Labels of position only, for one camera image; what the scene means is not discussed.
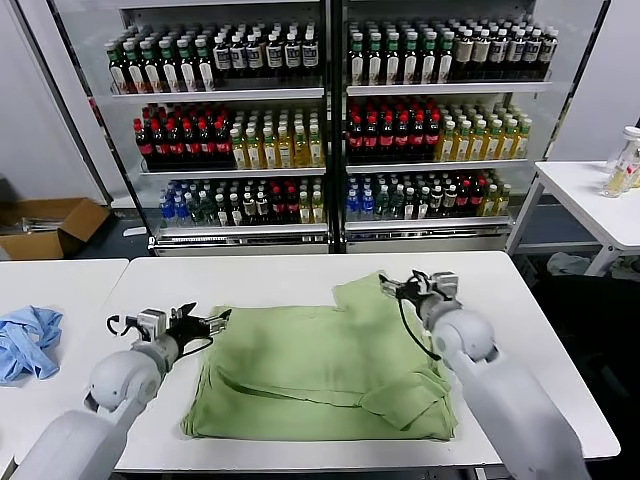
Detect glass beverage display cabinet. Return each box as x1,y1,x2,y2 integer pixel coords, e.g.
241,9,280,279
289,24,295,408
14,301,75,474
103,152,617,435
335,0,612,255
47,0,337,257

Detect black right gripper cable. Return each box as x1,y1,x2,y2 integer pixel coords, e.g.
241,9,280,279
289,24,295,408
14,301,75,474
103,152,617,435
397,294,444,362

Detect white side table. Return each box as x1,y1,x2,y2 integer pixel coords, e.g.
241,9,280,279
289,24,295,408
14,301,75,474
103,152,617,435
504,159,640,277

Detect crumpled light blue cloth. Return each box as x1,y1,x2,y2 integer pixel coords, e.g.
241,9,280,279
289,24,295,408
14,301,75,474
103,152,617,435
0,305,65,385

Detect clear bottle white cap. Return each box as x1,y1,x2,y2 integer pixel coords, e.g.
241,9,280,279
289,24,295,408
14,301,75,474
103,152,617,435
622,126,640,189

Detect large red cap cola bottle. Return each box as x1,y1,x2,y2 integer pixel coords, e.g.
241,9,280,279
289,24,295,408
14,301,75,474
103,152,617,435
151,120,169,170
378,114,396,162
425,112,443,161
182,119,200,170
167,119,184,170
394,114,412,162
134,120,154,170
410,113,428,162
363,115,380,162
214,118,233,169
348,115,365,162
198,118,216,169

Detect dark bottle beige label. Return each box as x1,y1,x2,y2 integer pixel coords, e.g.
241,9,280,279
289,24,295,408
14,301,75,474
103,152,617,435
473,30,491,81
455,30,474,81

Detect pale green cloth pile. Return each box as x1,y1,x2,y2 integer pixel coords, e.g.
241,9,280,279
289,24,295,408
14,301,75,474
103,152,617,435
607,257,640,281

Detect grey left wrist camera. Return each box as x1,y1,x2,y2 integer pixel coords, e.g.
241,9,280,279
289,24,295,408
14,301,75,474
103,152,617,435
135,308,167,337

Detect green cap white label bottle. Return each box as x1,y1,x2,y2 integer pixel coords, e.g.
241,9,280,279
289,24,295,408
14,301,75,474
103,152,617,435
178,42,198,93
108,47,127,95
126,45,145,95
420,33,438,84
437,33,454,84
349,33,367,84
143,44,163,94
402,33,420,84
196,41,216,93
161,43,180,94
366,33,384,84
384,33,402,84

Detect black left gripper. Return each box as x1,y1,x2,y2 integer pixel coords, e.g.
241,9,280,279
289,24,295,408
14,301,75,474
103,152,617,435
167,301,233,354

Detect large yellow tea bottle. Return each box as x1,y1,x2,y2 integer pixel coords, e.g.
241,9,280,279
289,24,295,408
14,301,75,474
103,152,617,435
247,127,264,170
293,124,310,169
514,117,532,160
277,125,295,169
262,126,279,169
485,118,502,161
500,118,517,160
455,119,472,162
470,119,487,161
308,123,326,168
439,120,457,162
230,128,249,170

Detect white grey cloth pile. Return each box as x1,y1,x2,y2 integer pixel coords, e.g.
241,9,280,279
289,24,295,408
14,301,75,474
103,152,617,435
546,252,594,277

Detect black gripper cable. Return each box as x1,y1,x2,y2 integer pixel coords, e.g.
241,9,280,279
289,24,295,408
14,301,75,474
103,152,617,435
179,337,214,357
397,294,444,362

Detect light green shirt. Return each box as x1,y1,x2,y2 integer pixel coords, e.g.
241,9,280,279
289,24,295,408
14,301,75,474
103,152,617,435
179,269,459,444

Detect metal rods bundle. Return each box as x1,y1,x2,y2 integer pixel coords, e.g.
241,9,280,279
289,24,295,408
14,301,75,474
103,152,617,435
19,218,64,235

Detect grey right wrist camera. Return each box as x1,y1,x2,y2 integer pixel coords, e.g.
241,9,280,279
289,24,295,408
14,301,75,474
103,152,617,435
434,271,459,301

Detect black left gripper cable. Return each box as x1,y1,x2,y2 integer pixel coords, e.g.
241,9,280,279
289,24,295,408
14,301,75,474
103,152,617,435
179,337,214,357

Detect open cardboard box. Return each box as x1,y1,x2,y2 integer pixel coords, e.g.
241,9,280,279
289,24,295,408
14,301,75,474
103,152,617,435
0,197,112,261

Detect black wall trim strip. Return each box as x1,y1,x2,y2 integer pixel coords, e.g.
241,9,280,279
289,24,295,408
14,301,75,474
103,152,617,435
13,0,114,207

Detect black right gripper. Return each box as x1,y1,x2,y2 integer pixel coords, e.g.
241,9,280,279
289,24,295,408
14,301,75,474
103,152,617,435
378,273,441,311

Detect black left wrist cable loop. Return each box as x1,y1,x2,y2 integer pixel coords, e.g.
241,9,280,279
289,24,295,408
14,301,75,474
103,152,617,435
104,313,139,341

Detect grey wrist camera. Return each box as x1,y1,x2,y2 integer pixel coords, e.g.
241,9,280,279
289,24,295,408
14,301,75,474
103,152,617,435
135,308,167,337
434,271,459,301

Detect clear bottle yellow contents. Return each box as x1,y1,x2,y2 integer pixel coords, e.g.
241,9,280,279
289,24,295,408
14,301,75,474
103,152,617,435
602,149,632,199

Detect dark bottle blue label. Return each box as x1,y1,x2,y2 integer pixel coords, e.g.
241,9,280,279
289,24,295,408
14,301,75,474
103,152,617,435
247,35,266,79
490,30,508,80
523,30,542,79
213,37,232,80
265,34,285,79
540,30,559,79
283,33,302,78
230,36,249,80
506,30,525,80
301,32,320,78

